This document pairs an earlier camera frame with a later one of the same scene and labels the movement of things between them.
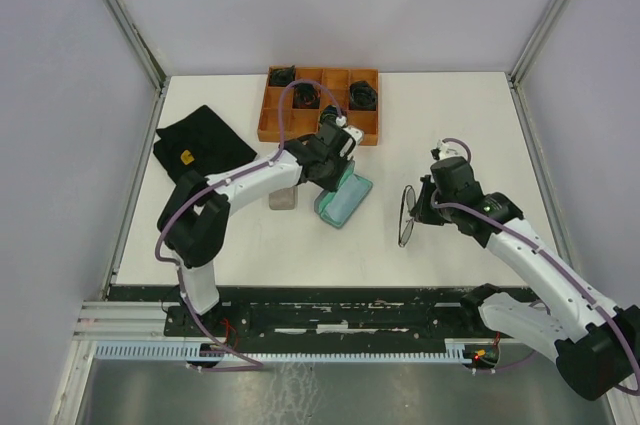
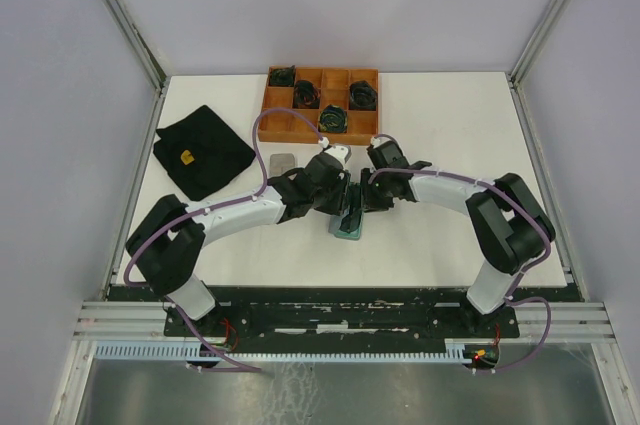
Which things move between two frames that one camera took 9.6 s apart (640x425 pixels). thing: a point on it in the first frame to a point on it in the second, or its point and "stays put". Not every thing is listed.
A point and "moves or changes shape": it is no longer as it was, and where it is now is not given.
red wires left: (228, 331) stays put
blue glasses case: (340, 205) moves or changes shape
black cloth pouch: (202, 142) stays put
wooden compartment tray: (309, 108) stays put
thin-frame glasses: (411, 197) to (350, 220)
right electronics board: (489, 353) stays put
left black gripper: (331, 184) to (339, 204)
